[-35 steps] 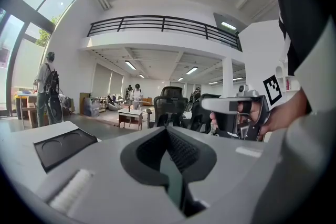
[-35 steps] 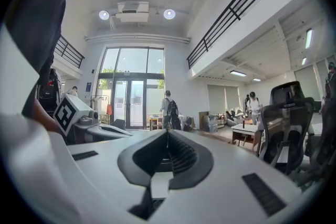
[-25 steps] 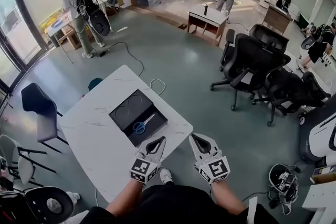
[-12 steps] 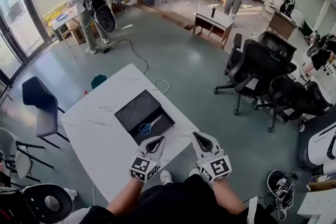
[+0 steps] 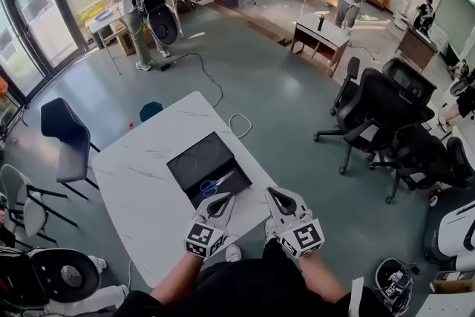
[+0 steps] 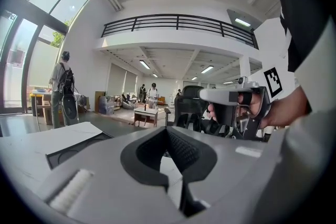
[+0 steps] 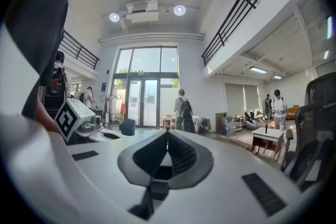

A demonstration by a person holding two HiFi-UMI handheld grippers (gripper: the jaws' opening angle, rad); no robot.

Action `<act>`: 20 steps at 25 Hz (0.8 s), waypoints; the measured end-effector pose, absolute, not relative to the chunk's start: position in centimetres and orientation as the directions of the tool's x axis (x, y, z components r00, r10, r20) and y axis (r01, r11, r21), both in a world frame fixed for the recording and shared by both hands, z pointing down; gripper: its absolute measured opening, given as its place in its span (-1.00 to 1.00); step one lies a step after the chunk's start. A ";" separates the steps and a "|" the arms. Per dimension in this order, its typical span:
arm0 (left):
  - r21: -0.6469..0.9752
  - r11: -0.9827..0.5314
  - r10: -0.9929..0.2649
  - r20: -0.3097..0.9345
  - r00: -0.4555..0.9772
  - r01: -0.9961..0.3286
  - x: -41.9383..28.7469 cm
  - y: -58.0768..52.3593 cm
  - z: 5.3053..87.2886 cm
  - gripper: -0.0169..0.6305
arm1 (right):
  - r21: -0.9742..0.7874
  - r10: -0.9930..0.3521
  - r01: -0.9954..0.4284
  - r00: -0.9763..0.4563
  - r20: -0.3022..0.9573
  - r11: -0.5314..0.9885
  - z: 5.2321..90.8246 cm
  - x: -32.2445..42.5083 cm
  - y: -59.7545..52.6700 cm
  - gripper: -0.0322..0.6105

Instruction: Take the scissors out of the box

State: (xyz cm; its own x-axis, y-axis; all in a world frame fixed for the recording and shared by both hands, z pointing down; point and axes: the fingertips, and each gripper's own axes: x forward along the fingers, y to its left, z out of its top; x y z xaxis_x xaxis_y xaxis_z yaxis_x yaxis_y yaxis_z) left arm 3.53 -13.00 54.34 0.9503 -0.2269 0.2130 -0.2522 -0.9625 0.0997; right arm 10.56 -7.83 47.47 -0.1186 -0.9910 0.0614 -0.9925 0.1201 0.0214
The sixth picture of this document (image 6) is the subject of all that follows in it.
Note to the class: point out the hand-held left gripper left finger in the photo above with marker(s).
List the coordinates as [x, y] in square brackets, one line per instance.
[110, 165]

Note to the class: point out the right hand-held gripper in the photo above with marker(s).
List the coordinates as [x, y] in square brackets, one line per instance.
[220, 95]

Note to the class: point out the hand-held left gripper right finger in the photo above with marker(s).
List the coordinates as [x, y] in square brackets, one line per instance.
[231, 162]

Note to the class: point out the person's right forearm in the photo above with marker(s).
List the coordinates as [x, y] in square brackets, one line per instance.
[291, 107]

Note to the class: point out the brown cardboard box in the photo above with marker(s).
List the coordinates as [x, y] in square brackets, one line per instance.
[48, 112]

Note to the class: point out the person's right hand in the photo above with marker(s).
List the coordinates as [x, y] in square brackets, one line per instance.
[256, 107]

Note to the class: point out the long tube ceiling light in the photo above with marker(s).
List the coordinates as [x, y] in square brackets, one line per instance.
[242, 22]
[144, 64]
[207, 69]

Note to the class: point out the black office chair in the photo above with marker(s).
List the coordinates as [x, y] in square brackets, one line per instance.
[187, 105]

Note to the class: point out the plastic-wrapped bundle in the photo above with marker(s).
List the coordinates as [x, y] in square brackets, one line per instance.
[106, 105]

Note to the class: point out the grey beanbag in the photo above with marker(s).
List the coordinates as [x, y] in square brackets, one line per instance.
[128, 105]

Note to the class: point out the small wooden table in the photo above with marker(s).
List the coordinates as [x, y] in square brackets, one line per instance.
[145, 112]

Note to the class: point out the black balcony railing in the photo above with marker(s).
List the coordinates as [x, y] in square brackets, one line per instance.
[178, 22]

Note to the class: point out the white roller blinds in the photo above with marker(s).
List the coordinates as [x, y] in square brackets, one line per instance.
[122, 78]

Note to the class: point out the white work table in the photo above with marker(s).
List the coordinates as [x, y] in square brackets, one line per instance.
[42, 91]

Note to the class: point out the person's black shirt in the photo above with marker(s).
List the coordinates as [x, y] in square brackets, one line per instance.
[304, 8]

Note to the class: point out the grey gripper camera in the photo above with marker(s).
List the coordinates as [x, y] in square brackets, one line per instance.
[248, 83]

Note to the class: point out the black window frame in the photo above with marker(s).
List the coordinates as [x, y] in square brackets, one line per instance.
[29, 11]

